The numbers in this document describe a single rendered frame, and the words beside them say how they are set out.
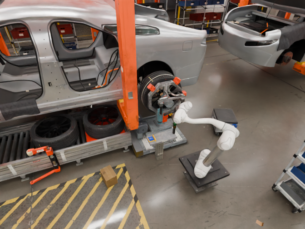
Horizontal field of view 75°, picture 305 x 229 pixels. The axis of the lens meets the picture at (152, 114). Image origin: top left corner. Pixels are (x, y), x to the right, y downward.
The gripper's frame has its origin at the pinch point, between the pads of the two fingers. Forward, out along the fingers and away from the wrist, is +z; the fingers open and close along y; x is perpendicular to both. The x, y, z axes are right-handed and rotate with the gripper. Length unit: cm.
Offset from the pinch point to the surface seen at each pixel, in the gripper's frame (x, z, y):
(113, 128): -10, 89, 39
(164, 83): -41, 16, -27
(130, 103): -31, 32, 29
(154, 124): 9, 92, -36
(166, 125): 18, 80, -51
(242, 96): 25, 65, -283
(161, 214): 115, 30, 45
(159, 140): 32, 42, -1
